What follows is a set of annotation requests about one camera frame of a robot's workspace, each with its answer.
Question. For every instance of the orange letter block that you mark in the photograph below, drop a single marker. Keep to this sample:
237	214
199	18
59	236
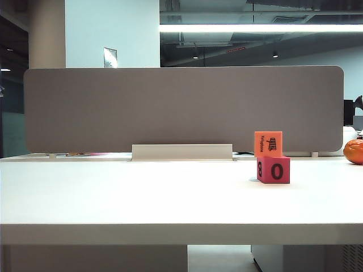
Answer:
268	143

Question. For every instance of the pink letter block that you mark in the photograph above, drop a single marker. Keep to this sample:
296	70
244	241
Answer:
276	171

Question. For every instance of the grey felt desk divider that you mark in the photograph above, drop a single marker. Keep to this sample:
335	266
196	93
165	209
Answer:
181	110

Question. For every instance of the long linear ceiling light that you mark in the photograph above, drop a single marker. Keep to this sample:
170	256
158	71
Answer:
255	27

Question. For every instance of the white desk leg panel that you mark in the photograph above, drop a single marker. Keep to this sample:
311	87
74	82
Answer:
93	259

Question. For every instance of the beige round column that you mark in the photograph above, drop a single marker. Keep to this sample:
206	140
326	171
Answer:
46	34

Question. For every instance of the white divider mounting bracket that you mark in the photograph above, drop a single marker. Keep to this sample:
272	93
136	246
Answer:
181	151

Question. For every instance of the framed wall sign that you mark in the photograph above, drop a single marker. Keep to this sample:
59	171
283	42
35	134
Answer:
110	57

